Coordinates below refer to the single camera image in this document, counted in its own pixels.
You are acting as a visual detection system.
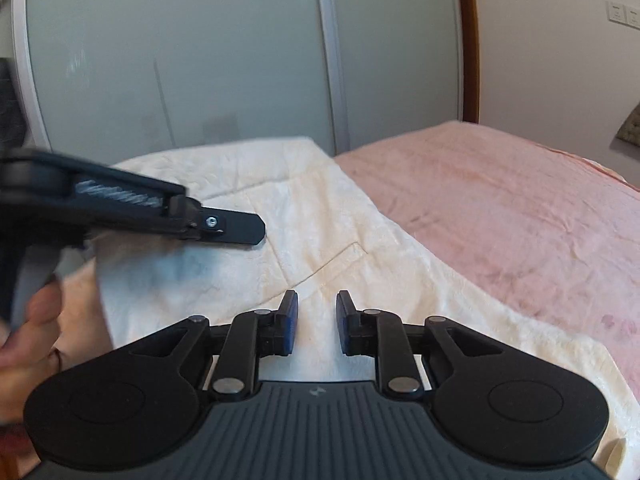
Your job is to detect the cream white pants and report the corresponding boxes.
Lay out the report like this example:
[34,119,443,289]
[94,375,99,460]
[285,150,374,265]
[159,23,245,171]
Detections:
[60,138,639,479]

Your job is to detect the person's left hand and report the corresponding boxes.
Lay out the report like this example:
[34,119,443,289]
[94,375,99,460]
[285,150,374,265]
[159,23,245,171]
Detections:
[0,278,115,428]

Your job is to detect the sliding glass wardrobe door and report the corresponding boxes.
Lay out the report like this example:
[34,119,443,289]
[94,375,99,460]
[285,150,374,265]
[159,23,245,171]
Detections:
[1,0,463,164]

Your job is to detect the pink bed blanket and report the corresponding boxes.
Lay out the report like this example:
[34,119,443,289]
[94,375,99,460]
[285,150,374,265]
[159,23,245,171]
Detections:
[337,122,639,387]

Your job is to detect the green upholstered headboard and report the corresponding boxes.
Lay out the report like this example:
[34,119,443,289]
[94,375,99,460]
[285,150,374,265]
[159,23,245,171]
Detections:
[615,104,640,148]

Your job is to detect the brown wooden wardrobe frame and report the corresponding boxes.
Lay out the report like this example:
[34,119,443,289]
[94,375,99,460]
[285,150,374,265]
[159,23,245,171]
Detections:
[459,0,480,124]

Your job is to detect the white wall socket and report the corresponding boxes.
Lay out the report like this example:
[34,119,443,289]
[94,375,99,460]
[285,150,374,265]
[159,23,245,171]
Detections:
[606,1,640,29]

